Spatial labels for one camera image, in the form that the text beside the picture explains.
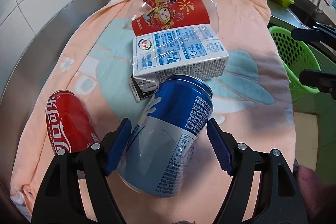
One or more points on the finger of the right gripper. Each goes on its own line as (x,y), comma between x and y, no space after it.
(323,81)
(319,33)

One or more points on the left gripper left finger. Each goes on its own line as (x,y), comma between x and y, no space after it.
(59,197)

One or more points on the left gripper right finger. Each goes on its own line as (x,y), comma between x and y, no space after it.
(263,188)

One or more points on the blue silver drink can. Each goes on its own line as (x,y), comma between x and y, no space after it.
(159,148)

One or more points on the green plastic basket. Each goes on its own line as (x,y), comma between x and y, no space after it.
(296,56)

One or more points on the red cola can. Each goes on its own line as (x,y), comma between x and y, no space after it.
(68,123)

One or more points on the pink teal towel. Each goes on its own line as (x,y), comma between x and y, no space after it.
(251,100)

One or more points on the white blue milk carton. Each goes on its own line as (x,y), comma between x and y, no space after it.
(193,50)

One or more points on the red printed plastic cup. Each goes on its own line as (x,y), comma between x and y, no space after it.
(166,14)

